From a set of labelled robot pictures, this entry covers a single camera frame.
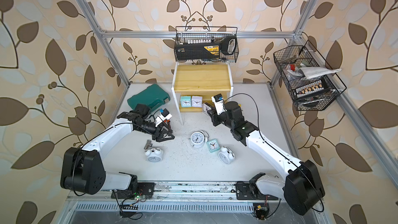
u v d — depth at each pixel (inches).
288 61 34.0
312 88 26.3
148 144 34.9
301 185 15.6
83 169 16.4
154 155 30.9
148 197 28.5
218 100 26.7
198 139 34.9
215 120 27.3
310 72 24.8
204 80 30.8
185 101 33.5
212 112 27.9
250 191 26.7
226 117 25.3
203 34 35.6
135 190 26.8
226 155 30.4
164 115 28.5
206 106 31.1
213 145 34.4
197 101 33.3
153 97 42.6
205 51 32.7
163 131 27.8
